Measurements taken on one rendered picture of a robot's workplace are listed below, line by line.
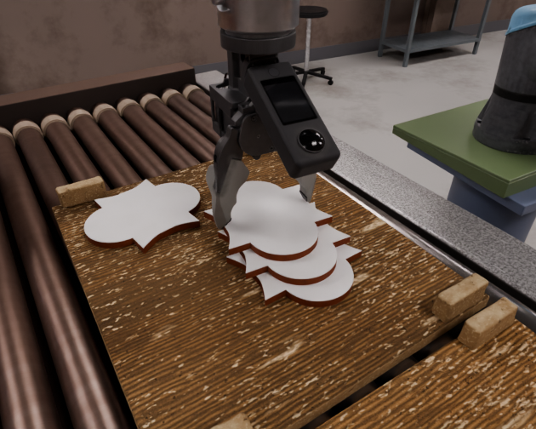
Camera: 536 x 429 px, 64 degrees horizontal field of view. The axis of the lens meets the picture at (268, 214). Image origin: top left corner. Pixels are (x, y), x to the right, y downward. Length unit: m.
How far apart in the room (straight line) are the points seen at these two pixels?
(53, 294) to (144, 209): 0.14
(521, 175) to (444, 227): 0.23
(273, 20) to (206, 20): 3.47
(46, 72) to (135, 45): 0.69
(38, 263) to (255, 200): 0.27
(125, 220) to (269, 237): 0.19
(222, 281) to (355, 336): 0.15
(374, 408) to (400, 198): 0.34
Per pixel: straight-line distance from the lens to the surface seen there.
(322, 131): 0.39
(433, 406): 0.40
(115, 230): 0.54
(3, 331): 0.51
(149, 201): 0.58
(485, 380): 0.43
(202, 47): 3.90
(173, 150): 0.75
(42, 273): 0.55
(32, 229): 0.63
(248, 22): 0.40
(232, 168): 0.44
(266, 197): 0.53
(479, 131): 0.90
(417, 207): 0.64
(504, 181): 0.79
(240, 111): 0.43
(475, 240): 0.60
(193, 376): 0.39
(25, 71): 3.71
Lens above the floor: 1.26
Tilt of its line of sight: 36 degrees down
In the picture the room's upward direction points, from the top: straight up
